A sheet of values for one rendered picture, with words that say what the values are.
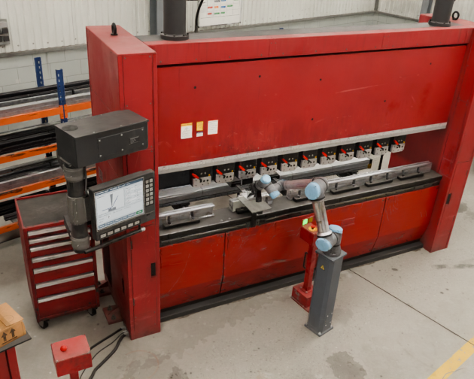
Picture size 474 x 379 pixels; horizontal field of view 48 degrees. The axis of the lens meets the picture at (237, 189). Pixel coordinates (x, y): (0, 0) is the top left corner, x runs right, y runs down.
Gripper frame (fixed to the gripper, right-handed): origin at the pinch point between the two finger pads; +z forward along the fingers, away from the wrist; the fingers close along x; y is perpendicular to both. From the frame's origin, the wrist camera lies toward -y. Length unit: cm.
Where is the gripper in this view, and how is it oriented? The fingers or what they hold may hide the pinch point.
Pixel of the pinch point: (250, 197)
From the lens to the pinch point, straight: 440.7
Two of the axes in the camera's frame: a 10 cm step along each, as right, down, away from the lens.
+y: -3.0, -9.1, 2.9
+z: -3.4, 3.8, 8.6
